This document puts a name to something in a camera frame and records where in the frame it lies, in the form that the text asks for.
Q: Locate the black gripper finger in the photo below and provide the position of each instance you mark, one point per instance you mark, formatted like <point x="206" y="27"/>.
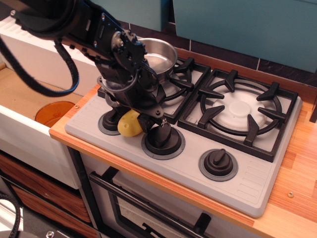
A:
<point x="146" y="122"/>
<point x="115" y="111"/>

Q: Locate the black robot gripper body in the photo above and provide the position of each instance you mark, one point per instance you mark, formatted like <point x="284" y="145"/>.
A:
<point x="136" y="94"/>

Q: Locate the yellow toy potato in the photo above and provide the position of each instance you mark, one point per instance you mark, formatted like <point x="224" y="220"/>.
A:
<point x="128" y="125"/>

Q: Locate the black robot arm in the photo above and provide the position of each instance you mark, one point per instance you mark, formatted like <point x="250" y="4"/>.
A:
<point x="82" y="25"/>

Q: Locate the black left stove knob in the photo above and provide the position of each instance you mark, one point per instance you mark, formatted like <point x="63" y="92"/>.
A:
<point x="108" y="128"/>

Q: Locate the black stove knob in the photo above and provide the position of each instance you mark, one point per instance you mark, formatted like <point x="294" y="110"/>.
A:
<point x="163" y="142"/>
<point x="108" y="128"/>
<point x="218" y="165"/>

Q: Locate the black middle stove knob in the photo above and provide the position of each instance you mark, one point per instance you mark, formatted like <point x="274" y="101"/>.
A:
<point x="163" y="142"/>

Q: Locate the grey toy stove top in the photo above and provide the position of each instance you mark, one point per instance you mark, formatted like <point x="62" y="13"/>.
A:
<point x="247" y="192"/>

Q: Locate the black right stove knob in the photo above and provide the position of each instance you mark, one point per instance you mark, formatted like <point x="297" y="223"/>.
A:
<point x="218" y="165"/>

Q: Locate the stainless steel saucepan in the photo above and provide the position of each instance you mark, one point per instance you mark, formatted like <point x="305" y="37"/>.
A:
<point x="161" y="56"/>

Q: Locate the black left burner grate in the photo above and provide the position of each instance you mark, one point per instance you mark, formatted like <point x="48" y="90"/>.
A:
<point x="189" y="75"/>

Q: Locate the black burner grate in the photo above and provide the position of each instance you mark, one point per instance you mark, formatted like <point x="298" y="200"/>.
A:
<point x="281" y="108"/>
<point x="189" y="75"/>

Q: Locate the white toy sink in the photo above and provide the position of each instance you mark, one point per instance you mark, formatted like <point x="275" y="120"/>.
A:
<point x="20" y="135"/>

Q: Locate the upper wooden drawer front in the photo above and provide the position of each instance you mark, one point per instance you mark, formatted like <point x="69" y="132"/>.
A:
<point x="54" y="191"/>

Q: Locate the wooden drawer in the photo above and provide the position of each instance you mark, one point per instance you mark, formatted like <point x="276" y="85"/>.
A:
<point x="68" y="223"/>
<point x="54" y="191"/>

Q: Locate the black right burner grate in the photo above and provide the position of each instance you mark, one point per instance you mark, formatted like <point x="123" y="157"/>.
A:
<point x="281" y="108"/>

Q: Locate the lower wooden drawer front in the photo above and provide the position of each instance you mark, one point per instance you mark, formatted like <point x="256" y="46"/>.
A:
<point x="68" y="223"/>

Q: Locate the oven door with black handle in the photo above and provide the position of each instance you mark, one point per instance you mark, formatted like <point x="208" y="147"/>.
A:
<point x="105" y="181"/>

